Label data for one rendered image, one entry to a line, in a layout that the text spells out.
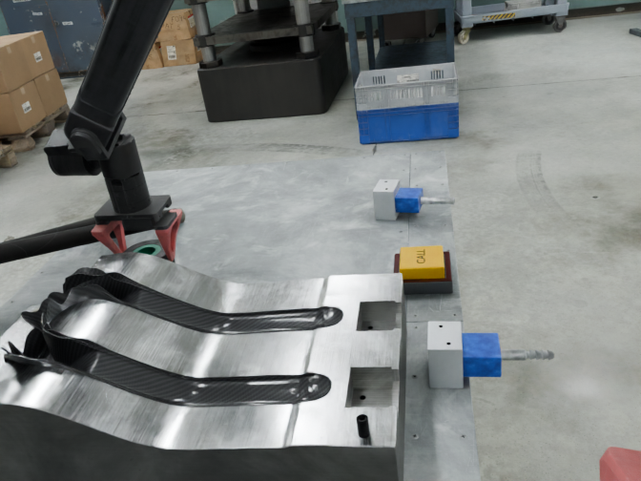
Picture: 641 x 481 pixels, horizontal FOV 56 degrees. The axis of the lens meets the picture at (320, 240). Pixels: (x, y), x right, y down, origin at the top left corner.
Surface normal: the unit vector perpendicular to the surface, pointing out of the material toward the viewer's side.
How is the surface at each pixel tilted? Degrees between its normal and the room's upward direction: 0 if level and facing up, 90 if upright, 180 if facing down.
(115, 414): 27
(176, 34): 84
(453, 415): 0
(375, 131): 91
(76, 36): 90
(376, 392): 0
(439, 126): 91
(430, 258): 0
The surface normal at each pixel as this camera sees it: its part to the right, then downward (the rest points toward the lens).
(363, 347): -0.13, -0.87
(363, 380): -0.14, 0.49
